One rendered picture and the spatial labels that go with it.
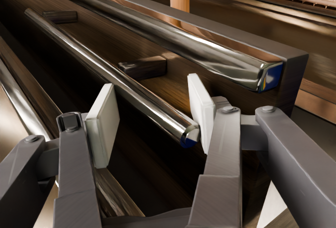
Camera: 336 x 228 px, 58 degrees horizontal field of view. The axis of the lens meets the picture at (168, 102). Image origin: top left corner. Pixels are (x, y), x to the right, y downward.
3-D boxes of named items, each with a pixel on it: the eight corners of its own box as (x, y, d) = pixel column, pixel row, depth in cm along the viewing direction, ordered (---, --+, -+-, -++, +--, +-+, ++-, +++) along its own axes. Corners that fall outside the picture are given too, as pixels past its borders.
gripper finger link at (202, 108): (201, 105, 16) (215, 103, 16) (187, 74, 22) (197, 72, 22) (205, 156, 17) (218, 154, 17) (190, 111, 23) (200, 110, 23)
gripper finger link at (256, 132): (222, 129, 14) (285, 122, 14) (205, 97, 19) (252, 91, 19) (224, 157, 15) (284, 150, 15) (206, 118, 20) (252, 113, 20)
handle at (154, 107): (253, 105, 20) (248, 126, 20) (67, 5, 42) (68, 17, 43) (183, 130, 16) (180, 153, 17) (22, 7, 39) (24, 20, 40)
